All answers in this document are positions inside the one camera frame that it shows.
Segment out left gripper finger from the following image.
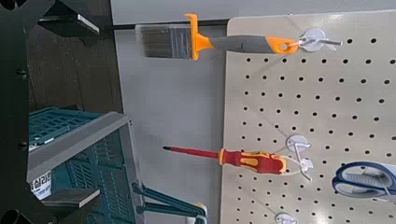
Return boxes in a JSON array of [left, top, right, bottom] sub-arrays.
[[36, 0, 101, 39], [40, 188, 101, 224]]

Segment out dark grey shopping basket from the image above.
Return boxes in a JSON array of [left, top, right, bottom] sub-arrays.
[[27, 106, 208, 224]]

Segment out red white sealant package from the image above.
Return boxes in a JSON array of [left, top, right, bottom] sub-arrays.
[[29, 170, 53, 201]]

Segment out grey partition panel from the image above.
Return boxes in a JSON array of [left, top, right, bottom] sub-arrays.
[[114, 24, 230, 224]]

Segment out red yellow screwdriver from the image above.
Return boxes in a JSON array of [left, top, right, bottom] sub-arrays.
[[162, 145, 288, 175]]

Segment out white pegboard hook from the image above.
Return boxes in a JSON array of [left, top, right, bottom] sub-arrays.
[[297, 28, 344, 53], [285, 133, 314, 183], [275, 212, 297, 224]]

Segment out beige pegboard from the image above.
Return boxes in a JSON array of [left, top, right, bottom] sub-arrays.
[[219, 8, 396, 224]]

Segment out orange handled putty scraper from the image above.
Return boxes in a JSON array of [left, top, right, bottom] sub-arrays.
[[134, 12, 300, 62]]

